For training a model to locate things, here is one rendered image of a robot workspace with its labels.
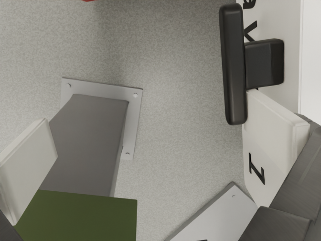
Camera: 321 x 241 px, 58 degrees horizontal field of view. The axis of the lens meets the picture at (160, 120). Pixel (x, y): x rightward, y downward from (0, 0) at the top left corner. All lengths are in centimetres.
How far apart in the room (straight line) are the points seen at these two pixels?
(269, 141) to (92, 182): 44
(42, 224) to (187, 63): 87
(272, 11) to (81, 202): 29
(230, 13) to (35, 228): 28
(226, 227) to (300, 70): 126
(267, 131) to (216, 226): 124
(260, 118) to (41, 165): 13
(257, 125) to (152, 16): 93
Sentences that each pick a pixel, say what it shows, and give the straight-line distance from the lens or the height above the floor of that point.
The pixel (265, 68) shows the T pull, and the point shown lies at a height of 91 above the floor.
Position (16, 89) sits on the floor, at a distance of 121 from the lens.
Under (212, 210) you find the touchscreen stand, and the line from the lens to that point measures 134.
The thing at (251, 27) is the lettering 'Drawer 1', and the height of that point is 86.
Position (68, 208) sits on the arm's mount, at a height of 79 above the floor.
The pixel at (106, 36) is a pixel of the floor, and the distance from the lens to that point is 109.
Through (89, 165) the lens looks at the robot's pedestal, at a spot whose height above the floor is 54.
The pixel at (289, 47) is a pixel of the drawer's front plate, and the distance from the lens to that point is 19.
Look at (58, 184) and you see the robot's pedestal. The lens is 56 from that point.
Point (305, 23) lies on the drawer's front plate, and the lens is 18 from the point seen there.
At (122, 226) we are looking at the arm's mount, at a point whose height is 82.
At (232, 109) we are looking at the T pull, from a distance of 19.
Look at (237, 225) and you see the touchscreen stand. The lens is 142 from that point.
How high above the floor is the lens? 108
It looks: 70 degrees down
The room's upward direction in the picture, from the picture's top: 170 degrees clockwise
